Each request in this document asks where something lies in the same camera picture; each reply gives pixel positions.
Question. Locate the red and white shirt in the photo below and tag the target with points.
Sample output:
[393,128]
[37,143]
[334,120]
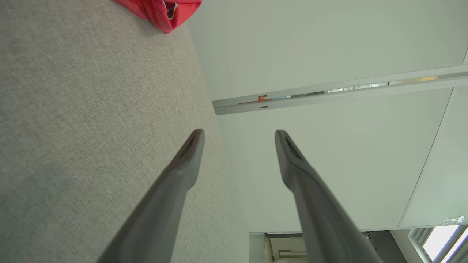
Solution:
[157,14]

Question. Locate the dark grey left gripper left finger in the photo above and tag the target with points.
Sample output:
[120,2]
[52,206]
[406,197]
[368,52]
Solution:
[157,219]

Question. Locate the grey partition post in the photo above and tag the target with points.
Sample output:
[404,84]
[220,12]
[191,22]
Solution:
[225,107]

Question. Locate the window with white frame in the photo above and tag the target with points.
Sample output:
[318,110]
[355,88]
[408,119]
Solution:
[438,241]

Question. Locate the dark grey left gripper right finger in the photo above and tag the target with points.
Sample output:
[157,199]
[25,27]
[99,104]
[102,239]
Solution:
[321,219]

